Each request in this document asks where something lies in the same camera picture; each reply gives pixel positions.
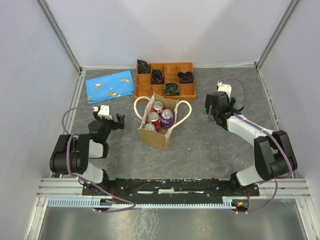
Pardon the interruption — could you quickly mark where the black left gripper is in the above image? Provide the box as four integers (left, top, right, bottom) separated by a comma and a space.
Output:
93, 111, 125, 142

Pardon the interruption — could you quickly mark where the purple soda can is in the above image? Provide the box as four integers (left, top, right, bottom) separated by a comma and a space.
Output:
160, 109, 174, 130

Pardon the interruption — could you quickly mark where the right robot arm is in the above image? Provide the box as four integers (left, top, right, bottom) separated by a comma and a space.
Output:
204, 91, 298, 196

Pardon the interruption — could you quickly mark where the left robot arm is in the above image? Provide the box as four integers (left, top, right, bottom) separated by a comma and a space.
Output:
49, 112, 125, 195

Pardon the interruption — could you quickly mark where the blue space-print cloth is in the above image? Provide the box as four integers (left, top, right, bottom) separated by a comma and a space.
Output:
85, 70, 135, 104

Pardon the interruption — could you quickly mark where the dark rolled sock right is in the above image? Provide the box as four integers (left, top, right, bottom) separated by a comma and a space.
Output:
177, 71, 194, 84

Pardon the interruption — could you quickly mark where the wooden compartment tray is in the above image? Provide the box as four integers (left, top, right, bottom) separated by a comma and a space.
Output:
134, 62, 196, 101

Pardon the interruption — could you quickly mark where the red soda can middle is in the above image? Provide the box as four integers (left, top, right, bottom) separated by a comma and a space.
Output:
148, 111, 161, 132

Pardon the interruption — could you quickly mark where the red soda can back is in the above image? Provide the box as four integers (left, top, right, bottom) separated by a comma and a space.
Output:
152, 101, 166, 114

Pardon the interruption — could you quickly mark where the dark rolled sock front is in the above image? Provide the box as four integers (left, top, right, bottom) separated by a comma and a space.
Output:
163, 82, 180, 96

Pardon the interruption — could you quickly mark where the dark rolled sock back-left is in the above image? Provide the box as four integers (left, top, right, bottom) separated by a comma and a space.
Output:
137, 59, 151, 74

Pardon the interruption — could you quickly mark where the dark rolled sock middle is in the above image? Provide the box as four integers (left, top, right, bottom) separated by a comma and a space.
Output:
151, 69, 165, 85

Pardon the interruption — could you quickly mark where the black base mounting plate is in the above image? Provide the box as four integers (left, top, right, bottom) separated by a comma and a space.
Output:
82, 178, 260, 204

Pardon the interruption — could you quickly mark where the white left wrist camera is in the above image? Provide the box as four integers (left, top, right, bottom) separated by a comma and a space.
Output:
93, 105, 113, 120

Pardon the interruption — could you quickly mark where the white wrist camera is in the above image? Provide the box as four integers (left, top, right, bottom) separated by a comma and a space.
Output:
217, 81, 232, 98
93, 105, 113, 120

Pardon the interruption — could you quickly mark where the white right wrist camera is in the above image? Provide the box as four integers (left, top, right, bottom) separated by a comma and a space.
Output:
217, 81, 232, 98

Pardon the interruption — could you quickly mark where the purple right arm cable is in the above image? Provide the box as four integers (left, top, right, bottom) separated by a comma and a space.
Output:
219, 77, 294, 214

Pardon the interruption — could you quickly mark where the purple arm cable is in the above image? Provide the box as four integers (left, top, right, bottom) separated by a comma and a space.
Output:
219, 77, 294, 214
61, 106, 137, 213

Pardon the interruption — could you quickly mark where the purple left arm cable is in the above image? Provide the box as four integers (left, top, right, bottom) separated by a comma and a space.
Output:
61, 106, 137, 213

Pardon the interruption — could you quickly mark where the aluminium front rail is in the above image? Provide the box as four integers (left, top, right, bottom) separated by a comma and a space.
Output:
37, 178, 311, 199

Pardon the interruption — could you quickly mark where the light blue cable duct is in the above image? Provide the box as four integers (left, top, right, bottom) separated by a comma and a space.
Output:
47, 197, 236, 210

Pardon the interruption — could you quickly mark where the left aluminium corner post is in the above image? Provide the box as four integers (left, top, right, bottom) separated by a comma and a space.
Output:
36, 0, 82, 72

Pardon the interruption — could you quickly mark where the aluminium corner post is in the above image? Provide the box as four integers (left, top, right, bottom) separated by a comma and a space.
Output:
255, 0, 301, 71
36, 0, 82, 72

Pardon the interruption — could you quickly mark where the right aluminium corner post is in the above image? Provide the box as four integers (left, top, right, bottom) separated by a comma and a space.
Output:
255, 0, 301, 71

